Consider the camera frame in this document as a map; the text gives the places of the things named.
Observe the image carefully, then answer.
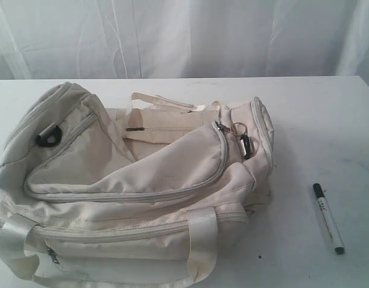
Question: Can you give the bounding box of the metal key ring zipper pull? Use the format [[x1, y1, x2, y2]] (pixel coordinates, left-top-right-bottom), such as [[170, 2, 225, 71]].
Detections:
[[230, 122, 248, 137]]

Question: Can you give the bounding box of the cream white duffel bag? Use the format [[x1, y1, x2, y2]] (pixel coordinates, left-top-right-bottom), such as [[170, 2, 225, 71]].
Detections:
[[0, 82, 274, 287]]

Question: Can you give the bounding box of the white marker black cap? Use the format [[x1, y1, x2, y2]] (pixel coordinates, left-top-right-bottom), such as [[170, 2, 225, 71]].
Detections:
[[313, 183, 346, 255]]

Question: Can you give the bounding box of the white background curtain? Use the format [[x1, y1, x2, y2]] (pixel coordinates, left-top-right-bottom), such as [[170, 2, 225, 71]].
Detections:
[[0, 1, 369, 82]]

